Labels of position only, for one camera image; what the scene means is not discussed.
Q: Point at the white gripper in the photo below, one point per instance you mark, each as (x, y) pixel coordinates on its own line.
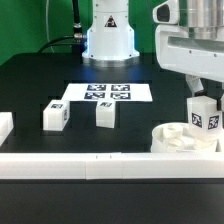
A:
(190, 40)

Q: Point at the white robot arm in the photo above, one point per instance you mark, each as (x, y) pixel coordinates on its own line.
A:
(110, 39)

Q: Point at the white marker sheet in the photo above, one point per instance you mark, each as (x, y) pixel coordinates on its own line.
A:
(119, 92)

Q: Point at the black cable vertical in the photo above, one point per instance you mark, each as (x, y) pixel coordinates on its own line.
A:
(76, 16)

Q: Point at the white front fence wall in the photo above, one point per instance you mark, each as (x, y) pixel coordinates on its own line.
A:
(87, 166)

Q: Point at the white fence wall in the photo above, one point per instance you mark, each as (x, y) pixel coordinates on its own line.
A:
(6, 125)
(87, 166)

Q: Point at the black cable horizontal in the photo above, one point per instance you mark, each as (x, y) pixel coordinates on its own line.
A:
(77, 39)

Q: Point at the white left fence wall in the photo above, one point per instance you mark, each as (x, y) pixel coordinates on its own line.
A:
(6, 125)

